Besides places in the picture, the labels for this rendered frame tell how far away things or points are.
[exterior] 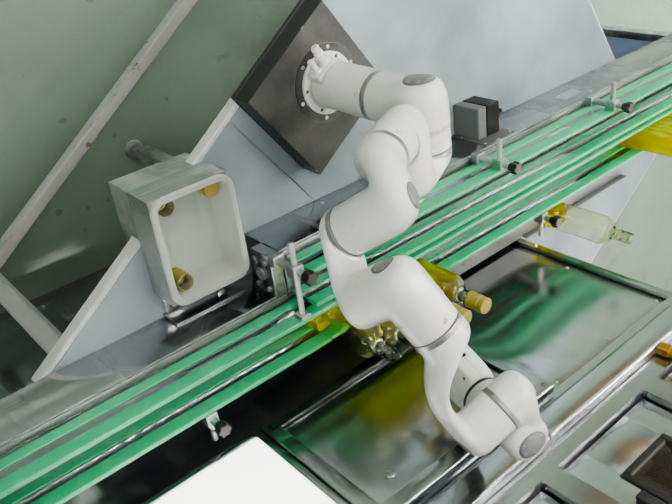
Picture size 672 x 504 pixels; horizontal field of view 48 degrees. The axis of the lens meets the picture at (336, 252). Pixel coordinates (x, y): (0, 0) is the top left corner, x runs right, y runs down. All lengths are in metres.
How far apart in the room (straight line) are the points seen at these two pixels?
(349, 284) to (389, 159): 0.19
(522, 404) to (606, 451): 0.35
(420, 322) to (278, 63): 0.63
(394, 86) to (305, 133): 0.27
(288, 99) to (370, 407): 0.62
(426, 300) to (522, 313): 0.76
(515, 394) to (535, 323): 0.62
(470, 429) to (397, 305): 0.23
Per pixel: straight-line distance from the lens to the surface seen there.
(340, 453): 1.43
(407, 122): 1.22
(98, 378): 1.44
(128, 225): 1.49
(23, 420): 1.41
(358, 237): 1.11
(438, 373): 1.12
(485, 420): 1.17
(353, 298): 1.09
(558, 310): 1.82
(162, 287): 1.47
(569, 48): 2.30
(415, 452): 1.41
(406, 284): 1.05
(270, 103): 1.48
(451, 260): 1.76
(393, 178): 1.07
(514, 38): 2.08
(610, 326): 1.78
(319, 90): 1.50
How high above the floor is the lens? 1.99
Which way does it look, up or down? 45 degrees down
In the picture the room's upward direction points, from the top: 115 degrees clockwise
